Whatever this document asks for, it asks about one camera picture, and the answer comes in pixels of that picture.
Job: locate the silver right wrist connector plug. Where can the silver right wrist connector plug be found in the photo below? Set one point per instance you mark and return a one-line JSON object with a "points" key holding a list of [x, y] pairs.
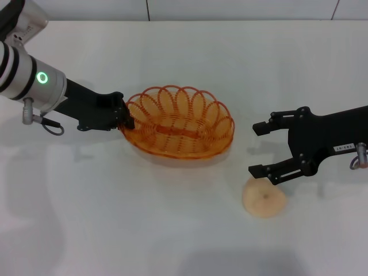
{"points": [[362, 152]]}

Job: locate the round pale bread bun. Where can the round pale bread bun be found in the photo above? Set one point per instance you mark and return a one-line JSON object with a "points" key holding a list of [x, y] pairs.
{"points": [[263, 201]]}

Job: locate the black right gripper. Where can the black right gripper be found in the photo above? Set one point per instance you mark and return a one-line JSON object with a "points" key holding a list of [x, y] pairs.
{"points": [[322, 135]]}

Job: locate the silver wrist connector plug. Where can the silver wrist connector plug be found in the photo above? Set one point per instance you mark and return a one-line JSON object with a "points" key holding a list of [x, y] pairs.
{"points": [[362, 152], [27, 112]]}

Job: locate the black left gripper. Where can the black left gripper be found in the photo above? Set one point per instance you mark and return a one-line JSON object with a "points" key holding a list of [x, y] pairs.
{"points": [[92, 112]]}

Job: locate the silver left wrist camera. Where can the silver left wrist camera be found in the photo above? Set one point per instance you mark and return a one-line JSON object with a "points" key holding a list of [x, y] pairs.
{"points": [[27, 21]]}

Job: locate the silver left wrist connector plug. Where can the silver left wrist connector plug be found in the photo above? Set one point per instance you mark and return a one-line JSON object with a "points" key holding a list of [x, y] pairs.
{"points": [[27, 112]]}

